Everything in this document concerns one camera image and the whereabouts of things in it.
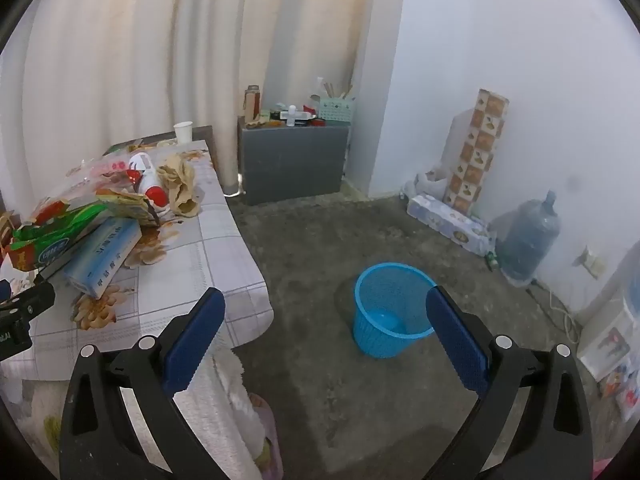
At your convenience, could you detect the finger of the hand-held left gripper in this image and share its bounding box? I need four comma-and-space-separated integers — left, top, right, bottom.
0, 280, 56, 323

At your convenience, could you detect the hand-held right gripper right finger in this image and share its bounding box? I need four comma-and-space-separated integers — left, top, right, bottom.
425, 285, 593, 480

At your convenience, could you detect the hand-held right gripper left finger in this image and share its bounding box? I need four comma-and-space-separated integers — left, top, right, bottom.
59, 287, 228, 480

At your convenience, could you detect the blue plastic waste basket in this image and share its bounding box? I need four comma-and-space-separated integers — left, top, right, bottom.
352, 262, 437, 359

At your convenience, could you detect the brown paper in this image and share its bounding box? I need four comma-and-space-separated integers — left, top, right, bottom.
157, 152, 203, 218

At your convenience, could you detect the green and red snack bag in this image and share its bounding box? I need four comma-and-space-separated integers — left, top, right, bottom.
7, 195, 126, 273

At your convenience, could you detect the floral checked tablecloth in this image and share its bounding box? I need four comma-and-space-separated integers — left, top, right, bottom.
0, 139, 276, 386

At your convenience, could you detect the blue tissue box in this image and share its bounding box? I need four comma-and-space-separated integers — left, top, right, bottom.
62, 217, 143, 298

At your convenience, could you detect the pink cloth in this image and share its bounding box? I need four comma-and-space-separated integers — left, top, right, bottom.
249, 392, 285, 480

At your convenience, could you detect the large blue water jug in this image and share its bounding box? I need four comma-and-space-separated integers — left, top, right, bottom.
497, 190, 561, 282

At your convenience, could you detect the beige packet red edge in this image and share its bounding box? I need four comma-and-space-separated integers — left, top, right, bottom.
97, 190, 161, 226

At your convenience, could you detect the clear plastic bag pink print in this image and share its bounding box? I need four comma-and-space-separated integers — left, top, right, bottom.
65, 155, 146, 196

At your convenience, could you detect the white plastic bag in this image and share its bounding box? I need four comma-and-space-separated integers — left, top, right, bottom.
402, 160, 451, 202

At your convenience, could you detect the white milk bottle red cap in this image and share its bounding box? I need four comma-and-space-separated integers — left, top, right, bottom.
127, 151, 168, 208

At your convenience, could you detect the checkered cardboard box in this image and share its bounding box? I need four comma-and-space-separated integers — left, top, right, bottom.
444, 89, 511, 216

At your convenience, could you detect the grey cabinet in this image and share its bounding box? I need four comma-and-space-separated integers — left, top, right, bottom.
237, 116, 351, 206

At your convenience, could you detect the green pen holder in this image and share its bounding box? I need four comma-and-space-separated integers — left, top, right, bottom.
319, 97, 357, 126

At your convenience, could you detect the cream curtain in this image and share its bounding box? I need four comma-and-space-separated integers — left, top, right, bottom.
0, 0, 408, 201

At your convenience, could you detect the white cable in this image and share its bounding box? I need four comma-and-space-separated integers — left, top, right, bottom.
545, 285, 583, 347

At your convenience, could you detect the wall socket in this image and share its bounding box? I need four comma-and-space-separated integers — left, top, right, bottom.
579, 245, 607, 279

